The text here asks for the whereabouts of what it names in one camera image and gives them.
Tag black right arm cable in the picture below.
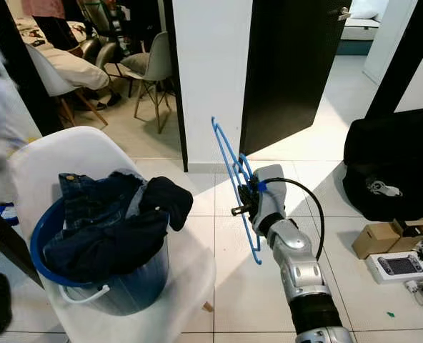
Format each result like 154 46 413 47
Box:
265 177 327 259

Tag person in pink top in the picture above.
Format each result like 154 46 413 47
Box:
21 0 76 51

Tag black panel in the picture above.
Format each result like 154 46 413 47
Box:
365 0 423 119

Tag black fabric bag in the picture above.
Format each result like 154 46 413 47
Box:
342 107 423 224

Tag white plastic chair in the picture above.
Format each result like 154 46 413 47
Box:
8 127 216 343

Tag white chair with cushion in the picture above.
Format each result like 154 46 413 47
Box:
26 43 109 128

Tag black door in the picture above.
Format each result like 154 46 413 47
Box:
240 0 355 154

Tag blue plastic hanger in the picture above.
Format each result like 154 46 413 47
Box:
211 116 264 267

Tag blue denim jeans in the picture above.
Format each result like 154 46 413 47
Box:
58 171 148 237

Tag black door frame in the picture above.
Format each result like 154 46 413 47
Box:
0 0 189 172

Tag dark navy garment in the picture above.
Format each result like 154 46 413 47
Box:
44 209 169 283

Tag blue plastic bucket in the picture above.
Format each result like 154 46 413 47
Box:
29 197 169 315

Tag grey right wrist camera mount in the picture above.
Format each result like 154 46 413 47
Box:
253 164 288 237

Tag grey shell chair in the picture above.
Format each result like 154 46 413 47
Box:
122 31 174 134

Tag white bed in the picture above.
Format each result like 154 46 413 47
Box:
340 0 387 56

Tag white console box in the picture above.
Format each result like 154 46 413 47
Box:
365 252 423 284

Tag small brown cardboard box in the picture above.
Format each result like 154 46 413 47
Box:
352 223 404 259
394 217 423 241

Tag plain black garment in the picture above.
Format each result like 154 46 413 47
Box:
140 177 194 233

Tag silver humanoid robot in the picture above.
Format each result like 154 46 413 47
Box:
79 0 126 69

